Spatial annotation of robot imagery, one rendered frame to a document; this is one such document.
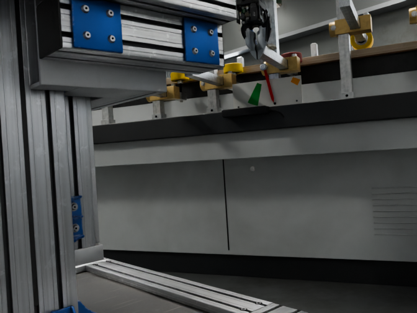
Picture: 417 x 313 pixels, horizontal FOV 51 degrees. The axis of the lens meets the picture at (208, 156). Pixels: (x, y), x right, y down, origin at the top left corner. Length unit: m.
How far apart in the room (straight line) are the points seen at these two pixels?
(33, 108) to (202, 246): 1.30
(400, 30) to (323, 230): 5.33
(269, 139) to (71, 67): 0.96
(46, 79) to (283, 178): 1.22
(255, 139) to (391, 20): 5.50
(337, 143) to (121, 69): 0.91
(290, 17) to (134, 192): 6.23
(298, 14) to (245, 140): 6.33
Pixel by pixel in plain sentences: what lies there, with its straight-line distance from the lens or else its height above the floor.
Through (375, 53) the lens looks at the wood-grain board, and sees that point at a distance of 1.78.
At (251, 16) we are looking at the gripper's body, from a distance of 1.30.
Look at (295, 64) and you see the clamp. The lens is 1.61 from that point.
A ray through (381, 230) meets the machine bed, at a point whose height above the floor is 0.22.
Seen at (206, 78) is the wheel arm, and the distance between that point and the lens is 1.56.
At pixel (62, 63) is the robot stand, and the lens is 0.84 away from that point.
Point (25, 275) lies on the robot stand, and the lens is 0.87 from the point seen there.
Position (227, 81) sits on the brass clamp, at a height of 0.81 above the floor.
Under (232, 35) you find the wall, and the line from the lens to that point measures 8.90.
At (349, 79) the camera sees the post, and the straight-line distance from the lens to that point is 1.58.
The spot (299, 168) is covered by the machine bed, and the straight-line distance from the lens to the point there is 1.82.
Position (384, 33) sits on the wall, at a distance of 7.03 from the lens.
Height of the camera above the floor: 0.54
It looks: level
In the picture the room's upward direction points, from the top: 4 degrees counter-clockwise
